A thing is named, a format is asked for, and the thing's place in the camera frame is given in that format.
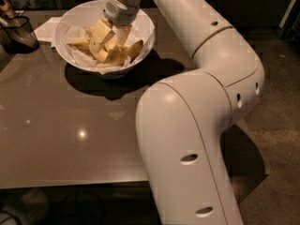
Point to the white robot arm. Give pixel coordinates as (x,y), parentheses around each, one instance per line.
(179,121)

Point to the left small yellow banana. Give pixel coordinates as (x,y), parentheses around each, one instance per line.
(80,43)

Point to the white paper bowl liner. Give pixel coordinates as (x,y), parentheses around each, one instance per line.
(75,55)

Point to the white paper napkin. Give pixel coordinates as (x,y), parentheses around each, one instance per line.
(45,32)

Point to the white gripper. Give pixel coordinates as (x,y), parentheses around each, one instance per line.
(121,12)

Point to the white bowl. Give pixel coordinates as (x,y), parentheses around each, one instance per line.
(78,14)

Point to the black mesh container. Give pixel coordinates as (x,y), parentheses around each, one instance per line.
(20,36)

